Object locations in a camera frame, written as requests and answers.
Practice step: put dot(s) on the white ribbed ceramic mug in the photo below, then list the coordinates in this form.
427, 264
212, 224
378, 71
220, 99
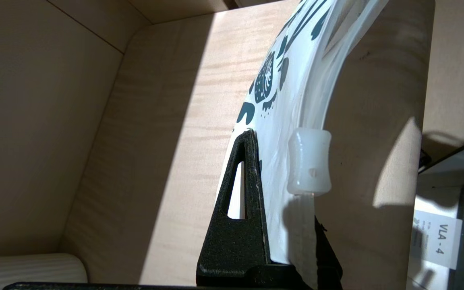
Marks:
30, 268

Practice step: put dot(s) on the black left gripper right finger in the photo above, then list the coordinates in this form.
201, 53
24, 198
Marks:
328, 257

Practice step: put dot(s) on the beige wooden shelf cabinet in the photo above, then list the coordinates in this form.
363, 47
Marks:
155, 121

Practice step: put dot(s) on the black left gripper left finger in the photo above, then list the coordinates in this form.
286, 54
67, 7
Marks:
236, 249

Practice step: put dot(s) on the white floral pouch bag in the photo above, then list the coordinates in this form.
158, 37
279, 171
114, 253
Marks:
288, 121

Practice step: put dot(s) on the white black robot base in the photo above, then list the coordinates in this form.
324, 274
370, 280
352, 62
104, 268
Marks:
449, 193

